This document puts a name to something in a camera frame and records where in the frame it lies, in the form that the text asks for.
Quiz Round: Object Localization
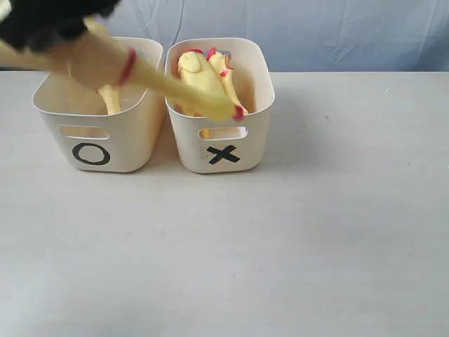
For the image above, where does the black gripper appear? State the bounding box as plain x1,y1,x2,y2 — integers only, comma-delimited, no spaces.
1,0,119,53

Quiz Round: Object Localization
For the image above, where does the yellow rubber chicken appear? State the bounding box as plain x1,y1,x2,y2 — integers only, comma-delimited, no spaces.
97,85,121,115
1,32,243,121
177,47,248,115

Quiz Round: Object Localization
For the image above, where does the cream bin marked O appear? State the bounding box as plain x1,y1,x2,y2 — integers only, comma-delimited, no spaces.
32,36,166,173

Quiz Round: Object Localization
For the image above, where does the cream bin marked X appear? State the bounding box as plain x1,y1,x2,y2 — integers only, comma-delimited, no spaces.
165,37,275,173

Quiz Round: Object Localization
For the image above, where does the blue backdrop cloth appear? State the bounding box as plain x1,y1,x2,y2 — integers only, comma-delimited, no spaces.
107,0,448,72

